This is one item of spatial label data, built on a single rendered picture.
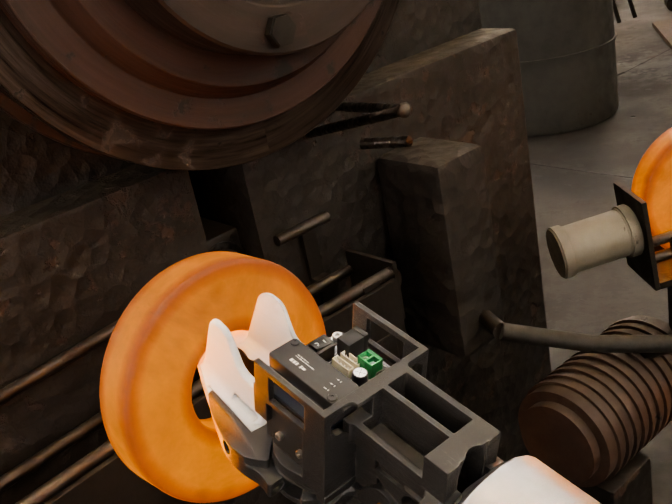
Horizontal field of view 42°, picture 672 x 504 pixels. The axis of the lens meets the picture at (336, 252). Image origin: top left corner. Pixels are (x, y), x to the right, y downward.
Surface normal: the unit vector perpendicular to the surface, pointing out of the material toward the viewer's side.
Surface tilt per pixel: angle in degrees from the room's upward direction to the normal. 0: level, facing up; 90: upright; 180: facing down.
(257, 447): 16
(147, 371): 89
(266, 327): 87
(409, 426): 90
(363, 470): 90
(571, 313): 0
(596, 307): 0
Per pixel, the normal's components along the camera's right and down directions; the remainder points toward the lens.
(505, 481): 0.02, -0.82
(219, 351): -0.77, 0.37
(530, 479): 0.18, -0.88
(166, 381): 0.68, 0.15
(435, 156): -0.18, -0.90
